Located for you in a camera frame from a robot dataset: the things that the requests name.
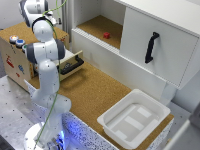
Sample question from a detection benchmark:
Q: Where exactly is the white cabinet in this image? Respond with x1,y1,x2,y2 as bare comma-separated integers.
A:
70,0,200,107

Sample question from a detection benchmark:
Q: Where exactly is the wooden drawer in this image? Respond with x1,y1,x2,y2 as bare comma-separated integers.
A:
57,49,85,82

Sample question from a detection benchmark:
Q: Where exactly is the white plastic box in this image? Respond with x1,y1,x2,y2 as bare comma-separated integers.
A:
96,88,172,150

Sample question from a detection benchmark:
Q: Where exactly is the white sliding door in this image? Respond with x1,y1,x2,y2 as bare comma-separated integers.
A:
119,6,198,90

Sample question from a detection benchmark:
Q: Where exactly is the green button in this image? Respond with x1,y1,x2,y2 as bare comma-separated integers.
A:
21,43,29,51

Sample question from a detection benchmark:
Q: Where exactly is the blue button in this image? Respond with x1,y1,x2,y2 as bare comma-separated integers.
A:
15,38,26,48

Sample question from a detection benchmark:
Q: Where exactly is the wooden drawer box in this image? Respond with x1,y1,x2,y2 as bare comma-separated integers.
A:
0,22,71,92

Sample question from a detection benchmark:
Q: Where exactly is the red button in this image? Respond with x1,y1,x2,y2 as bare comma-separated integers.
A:
8,34,19,44

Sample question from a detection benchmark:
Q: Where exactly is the black drawer handle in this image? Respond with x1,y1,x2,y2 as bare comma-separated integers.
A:
59,54,85,75

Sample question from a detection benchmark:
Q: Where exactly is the green cable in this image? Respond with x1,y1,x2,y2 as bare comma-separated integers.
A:
33,0,70,150

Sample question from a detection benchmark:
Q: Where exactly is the black door handle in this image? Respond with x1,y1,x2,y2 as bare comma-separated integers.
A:
144,31,160,65

